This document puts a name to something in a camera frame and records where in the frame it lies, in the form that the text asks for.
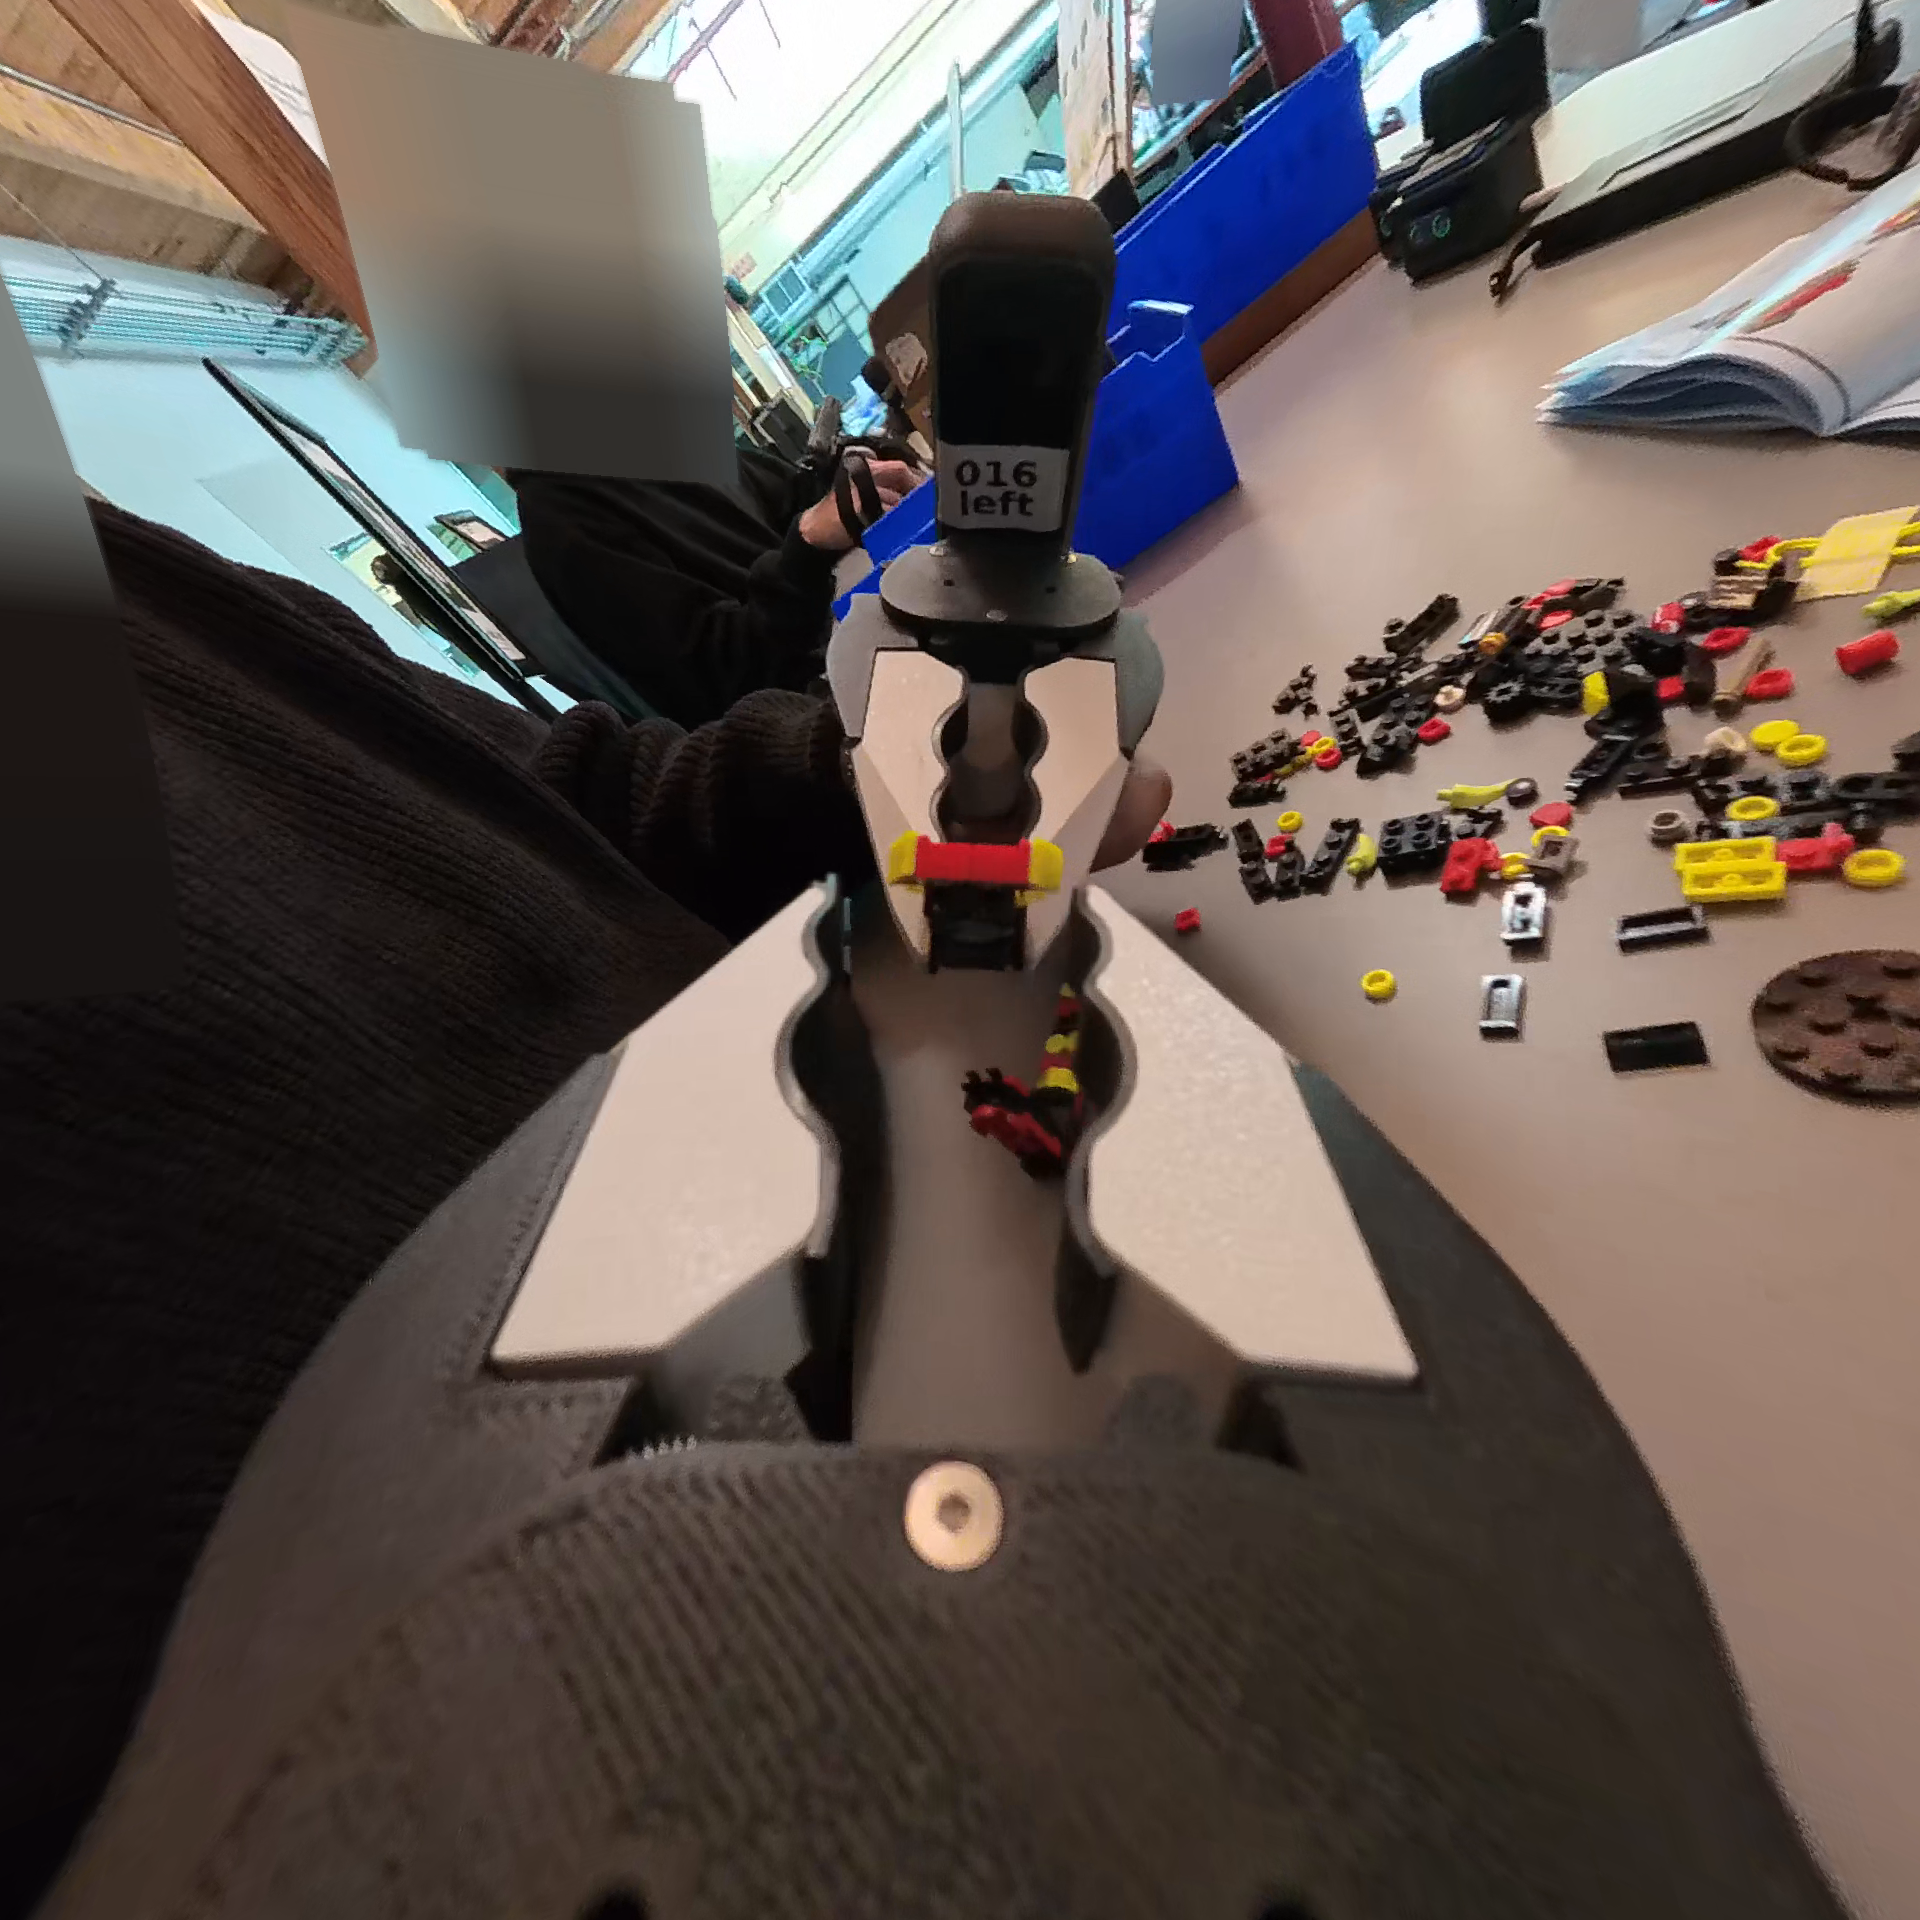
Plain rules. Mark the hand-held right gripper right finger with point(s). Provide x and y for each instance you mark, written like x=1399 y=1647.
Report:
x=1244 y=1201

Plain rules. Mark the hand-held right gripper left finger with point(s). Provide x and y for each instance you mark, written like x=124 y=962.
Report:
x=676 y=1171

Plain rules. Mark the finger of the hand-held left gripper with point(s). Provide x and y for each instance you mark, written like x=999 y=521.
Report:
x=900 y=749
x=1081 y=749

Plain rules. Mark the red yellow black lego assembly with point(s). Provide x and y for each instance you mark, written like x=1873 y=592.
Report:
x=971 y=862

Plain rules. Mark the small red black lego assembly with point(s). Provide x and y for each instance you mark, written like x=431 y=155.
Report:
x=1027 y=1118

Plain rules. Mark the black lego tile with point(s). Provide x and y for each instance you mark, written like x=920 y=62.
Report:
x=1656 y=1047
x=1660 y=931

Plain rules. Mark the pile of loose lego pieces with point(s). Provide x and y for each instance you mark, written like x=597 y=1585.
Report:
x=1574 y=705

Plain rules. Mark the yellow lego plate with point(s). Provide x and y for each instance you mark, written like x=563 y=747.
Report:
x=1730 y=869

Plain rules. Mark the round brown lego plate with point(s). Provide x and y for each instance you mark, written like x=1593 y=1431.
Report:
x=1843 y=1028

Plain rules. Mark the lego instruction booklet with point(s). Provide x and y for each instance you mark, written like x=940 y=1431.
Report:
x=1769 y=345

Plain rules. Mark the person's left hand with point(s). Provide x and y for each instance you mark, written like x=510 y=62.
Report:
x=1144 y=811

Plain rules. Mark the blue plastic bin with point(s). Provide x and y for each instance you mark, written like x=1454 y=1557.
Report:
x=1163 y=451
x=1261 y=197

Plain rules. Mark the black equipment bag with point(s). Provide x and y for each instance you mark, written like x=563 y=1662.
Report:
x=1464 y=182

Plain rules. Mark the black framed screen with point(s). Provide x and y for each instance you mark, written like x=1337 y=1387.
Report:
x=389 y=525

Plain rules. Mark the yellow paper sheet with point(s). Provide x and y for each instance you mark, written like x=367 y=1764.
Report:
x=1867 y=554

